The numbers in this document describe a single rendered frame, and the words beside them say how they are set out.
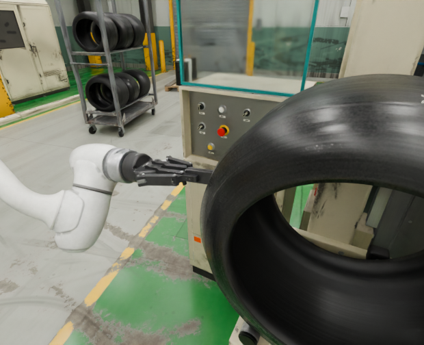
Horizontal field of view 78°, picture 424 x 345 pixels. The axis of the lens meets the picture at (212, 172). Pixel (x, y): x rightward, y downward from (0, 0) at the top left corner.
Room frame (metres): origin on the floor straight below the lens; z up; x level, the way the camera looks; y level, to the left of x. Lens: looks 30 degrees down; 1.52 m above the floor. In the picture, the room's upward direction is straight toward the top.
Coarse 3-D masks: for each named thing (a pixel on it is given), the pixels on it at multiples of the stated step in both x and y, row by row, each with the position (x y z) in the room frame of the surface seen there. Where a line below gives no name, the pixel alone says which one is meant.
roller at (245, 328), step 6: (246, 324) 0.34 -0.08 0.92; (240, 330) 0.34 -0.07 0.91; (246, 330) 0.33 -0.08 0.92; (252, 330) 0.33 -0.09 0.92; (240, 336) 0.32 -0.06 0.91; (246, 336) 0.32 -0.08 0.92; (252, 336) 0.32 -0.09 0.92; (258, 336) 0.32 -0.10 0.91; (246, 342) 0.32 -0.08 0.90; (252, 342) 0.31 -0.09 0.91
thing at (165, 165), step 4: (152, 160) 0.57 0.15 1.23; (156, 160) 0.56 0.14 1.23; (160, 164) 0.55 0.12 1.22; (164, 164) 0.54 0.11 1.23; (168, 164) 0.55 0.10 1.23; (172, 164) 0.54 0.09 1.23; (176, 164) 0.54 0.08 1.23; (188, 164) 0.52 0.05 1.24; (168, 168) 0.54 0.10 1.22; (172, 168) 0.53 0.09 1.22; (176, 168) 0.53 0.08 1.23; (180, 168) 0.52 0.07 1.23; (184, 168) 0.52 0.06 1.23
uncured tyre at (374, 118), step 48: (336, 96) 0.34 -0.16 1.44; (384, 96) 0.31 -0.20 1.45; (240, 144) 0.37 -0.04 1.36; (288, 144) 0.31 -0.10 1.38; (336, 144) 0.28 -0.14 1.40; (384, 144) 0.26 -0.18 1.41; (240, 192) 0.33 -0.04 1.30; (240, 240) 0.49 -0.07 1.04; (288, 240) 0.53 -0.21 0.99; (240, 288) 0.33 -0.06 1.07; (288, 288) 0.43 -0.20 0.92; (336, 288) 0.44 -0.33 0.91; (384, 288) 0.41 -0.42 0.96; (288, 336) 0.28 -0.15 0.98; (336, 336) 0.32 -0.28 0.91; (384, 336) 0.31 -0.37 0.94
